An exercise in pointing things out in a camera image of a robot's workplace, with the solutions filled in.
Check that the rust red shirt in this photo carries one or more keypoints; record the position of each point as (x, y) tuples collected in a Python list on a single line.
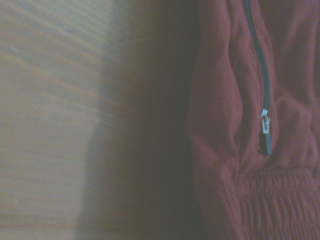
[(250, 125)]

